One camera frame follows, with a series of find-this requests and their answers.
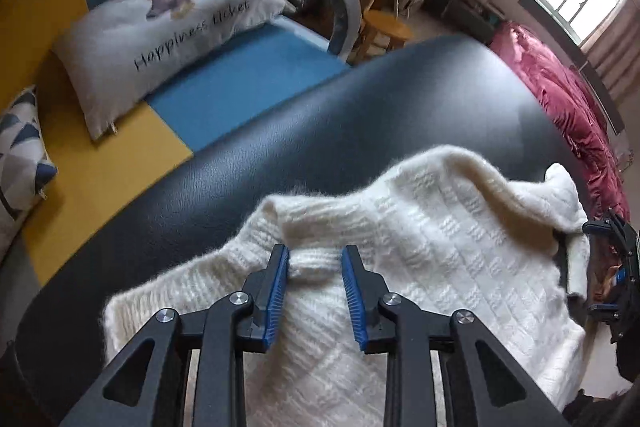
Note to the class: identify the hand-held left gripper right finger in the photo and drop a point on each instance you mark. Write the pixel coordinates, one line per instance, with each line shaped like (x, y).
(354, 302)

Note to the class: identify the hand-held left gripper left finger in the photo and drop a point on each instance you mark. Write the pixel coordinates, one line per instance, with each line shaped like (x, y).
(277, 297)

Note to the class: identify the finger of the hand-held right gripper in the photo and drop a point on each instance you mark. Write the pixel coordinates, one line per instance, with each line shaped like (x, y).
(610, 224)
(620, 314)

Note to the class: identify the white knit sweater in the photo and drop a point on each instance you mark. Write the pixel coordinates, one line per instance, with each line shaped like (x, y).
(425, 257)

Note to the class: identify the red ruffled quilt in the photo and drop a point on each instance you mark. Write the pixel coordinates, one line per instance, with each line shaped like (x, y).
(565, 107)

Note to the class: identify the low white shelf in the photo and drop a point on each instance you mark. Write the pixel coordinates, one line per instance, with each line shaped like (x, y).
(472, 14)

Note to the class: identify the round wooden stool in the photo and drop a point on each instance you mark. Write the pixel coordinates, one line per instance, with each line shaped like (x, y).
(387, 24)

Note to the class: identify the deer print pillow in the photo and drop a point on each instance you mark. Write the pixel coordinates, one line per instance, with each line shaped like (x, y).
(165, 37)

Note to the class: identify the triangle pattern pillow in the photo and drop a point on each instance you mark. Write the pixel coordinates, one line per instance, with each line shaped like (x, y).
(20, 147)

